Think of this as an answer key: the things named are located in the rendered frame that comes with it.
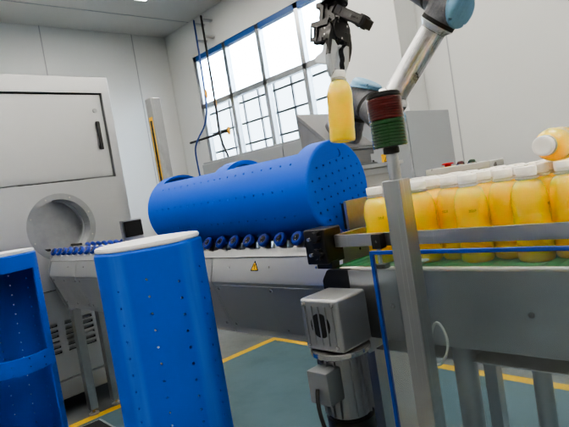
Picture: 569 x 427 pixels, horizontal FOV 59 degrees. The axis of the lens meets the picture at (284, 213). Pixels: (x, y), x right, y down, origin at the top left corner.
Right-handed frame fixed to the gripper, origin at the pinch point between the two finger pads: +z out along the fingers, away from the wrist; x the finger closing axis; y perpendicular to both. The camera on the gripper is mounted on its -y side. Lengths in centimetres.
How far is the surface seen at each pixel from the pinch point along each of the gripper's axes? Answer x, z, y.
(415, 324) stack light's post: 19, 57, -35
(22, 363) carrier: 27, 99, 128
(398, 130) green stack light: 25.4, 22.3, -33.7
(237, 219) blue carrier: -5, 39, 42
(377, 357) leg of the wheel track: -31, 80, 4
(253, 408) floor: -82, 137, 110
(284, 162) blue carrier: -3.8, 21.8, 21.6
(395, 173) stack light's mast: 23.4, 29.8, -32.4
